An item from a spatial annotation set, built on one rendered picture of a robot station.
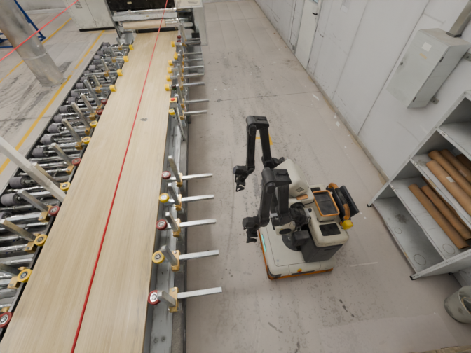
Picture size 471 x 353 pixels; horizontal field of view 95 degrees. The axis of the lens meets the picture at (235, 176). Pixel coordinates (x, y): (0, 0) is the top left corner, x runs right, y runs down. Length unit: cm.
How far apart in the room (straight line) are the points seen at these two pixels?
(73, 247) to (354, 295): 248
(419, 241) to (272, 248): 160
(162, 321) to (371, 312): 187
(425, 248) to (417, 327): 76
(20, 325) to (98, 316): 45
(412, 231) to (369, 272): 68
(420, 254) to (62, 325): 306
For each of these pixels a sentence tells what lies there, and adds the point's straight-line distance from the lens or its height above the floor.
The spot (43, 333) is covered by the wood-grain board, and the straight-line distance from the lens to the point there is 189.
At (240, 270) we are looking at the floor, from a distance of 249.
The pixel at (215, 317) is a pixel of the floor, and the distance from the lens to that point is 243.
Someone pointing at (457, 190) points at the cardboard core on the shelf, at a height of 96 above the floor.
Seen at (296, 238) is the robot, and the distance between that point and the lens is 185.
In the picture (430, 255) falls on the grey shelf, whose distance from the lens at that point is 307.
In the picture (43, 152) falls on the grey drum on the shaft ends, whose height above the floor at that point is 84.
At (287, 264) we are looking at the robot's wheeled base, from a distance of 226.
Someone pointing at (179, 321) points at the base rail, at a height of 70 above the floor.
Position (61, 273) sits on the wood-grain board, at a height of 90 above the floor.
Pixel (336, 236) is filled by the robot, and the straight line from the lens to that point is 188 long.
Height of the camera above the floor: 240
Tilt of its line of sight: 51 degrees down
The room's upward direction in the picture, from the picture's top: 2 degrees counter-clockwise
